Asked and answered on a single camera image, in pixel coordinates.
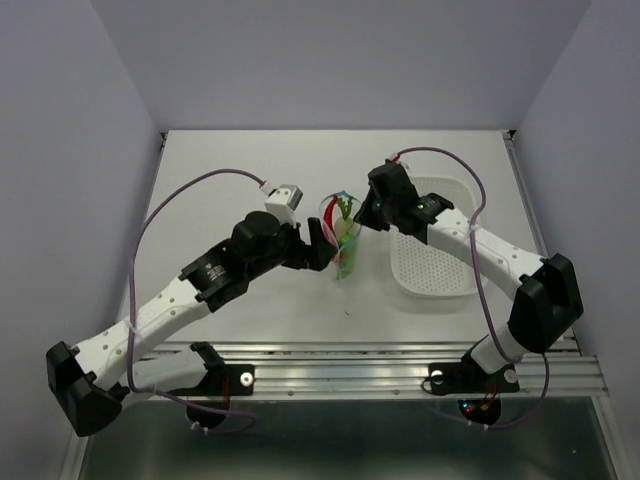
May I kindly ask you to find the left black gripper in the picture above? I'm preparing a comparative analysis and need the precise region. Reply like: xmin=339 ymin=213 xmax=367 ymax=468
xmin=248 ymin=215 xmax=337 ymax=280

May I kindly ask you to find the green toy pepper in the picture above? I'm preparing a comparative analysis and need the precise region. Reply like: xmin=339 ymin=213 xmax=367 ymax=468
xmin=337 ymin=235 xmax=359 ymax=280

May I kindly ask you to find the white toy radish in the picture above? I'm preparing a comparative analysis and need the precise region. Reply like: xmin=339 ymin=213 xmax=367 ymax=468
xmin=333 ymin=196 xmax=357 ymax=245

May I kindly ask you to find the red toy chili pepper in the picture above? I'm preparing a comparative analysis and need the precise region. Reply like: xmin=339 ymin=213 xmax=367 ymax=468
xmin=321 ymin=193 xmax=344 ymax=265

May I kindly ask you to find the clear zip top bag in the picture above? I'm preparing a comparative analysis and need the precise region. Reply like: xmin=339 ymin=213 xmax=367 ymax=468
xmin=319 ymin=190 xmax=361 ymax=281

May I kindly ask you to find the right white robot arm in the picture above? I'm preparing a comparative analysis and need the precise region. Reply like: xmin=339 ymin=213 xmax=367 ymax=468
xmin=355 ymin=162 xmax=584 ymax=390

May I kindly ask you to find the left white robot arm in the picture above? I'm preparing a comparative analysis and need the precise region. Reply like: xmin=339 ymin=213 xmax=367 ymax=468
xmin=46 ymin=211 xmax=337 ymax=437

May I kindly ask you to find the white perforated plastic basket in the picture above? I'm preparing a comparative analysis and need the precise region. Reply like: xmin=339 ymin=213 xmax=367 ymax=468
xmin=389 ymin=176 xmax=479 ymax=298

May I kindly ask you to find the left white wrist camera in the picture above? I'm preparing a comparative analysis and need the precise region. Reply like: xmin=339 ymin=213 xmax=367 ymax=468
xmin=264 ymin=184 xmax=303 ymax=227

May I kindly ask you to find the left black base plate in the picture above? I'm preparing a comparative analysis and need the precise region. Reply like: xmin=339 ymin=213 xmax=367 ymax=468
xmin=170 ymin=363 xmax=255 ymax=397

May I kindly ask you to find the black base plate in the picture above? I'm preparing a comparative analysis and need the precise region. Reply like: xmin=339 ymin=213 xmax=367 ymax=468
xmin=170 ymin=363 xmax=255 ymax=397
xmin=421 ymin=361 xmax=520 ymax=396

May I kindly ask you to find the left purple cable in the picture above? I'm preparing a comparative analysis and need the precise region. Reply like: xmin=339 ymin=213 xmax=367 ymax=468
xmin=127 ymin=169 xmax=259 ymax=435

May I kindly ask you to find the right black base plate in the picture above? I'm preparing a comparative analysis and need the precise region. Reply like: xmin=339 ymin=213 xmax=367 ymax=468
xmin=421 ymin=361 xmax=520 ymax=396

